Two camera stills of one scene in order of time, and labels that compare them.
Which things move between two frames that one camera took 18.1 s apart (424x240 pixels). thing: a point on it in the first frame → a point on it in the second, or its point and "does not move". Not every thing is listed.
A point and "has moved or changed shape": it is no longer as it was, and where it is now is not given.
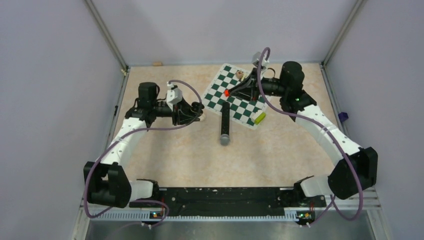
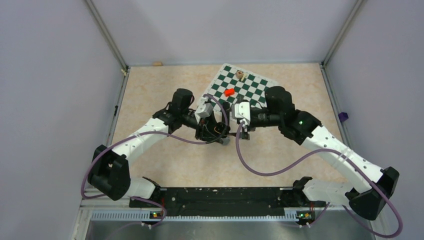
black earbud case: x=197 y=107 has moved or changed shape
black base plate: x=230 y=201 does not move
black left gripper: x=182 y=113 → x=205 y=131
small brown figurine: x=239 y=74 does not move
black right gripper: x=247 y=94 → x=244 y=134
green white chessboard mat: x=244 y=111 does not move
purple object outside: x=343 y=116 does not move
